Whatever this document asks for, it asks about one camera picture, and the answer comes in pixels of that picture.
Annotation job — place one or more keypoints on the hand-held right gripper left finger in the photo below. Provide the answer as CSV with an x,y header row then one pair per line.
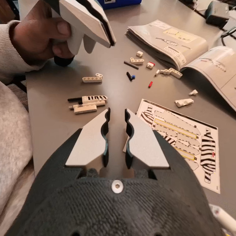
x,y
86,143

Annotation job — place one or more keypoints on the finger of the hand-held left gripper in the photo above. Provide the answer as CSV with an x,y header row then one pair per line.
x,y
105,18
83,16

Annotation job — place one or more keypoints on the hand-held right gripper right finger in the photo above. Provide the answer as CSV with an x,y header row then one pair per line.
x,y
145,147

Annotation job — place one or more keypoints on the person's left forearm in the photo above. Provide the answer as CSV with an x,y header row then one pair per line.
x,y
7,55

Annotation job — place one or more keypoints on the white lego beam assembly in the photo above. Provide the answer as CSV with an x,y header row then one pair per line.
x,y
84,108

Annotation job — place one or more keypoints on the white straight lego beam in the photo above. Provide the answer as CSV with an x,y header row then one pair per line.
x,y
92,79

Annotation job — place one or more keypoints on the zebra striped lego assembly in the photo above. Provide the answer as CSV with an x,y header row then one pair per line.
x,y
88,98

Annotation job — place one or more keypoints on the white thin lego liftarm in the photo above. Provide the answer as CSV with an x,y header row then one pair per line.
x,y
139,53

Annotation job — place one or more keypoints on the dark grey lego axle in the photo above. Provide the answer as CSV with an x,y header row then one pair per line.
x,y
131,64

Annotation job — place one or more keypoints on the white angled lego beam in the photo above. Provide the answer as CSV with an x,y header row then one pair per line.
x,y
136,61

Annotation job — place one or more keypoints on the white lego panel piece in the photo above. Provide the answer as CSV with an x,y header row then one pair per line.
x,y
184,102

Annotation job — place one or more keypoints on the black lego pin blue end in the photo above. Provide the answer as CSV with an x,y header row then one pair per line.
x,y
129,76

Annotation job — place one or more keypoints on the white lego pin connector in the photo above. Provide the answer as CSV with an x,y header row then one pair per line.
x,y
193,92

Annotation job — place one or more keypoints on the white bent lego beam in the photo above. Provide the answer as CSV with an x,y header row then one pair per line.
x,y
170,71

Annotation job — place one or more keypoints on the lego instruction booklet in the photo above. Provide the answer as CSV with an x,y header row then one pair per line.
x,y
184,42

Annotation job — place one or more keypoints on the white lego model part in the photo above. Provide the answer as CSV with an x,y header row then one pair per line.
x,y
223,217

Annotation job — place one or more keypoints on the person's left hand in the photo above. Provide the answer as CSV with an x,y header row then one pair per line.
x,y
36,36

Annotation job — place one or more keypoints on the blue plastic bin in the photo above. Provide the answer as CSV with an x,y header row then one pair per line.
x,y
125,4

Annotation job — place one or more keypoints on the zebra sticker sheet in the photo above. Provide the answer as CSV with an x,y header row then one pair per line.
x,y
184,132

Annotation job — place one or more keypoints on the person's beige sweater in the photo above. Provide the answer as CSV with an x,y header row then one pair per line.
x,y
11,138

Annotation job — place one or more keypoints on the black power adapter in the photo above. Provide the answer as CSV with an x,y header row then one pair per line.
x,y
217,14

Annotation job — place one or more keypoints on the wooden post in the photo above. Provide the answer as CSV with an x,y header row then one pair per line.
x,y
6,10

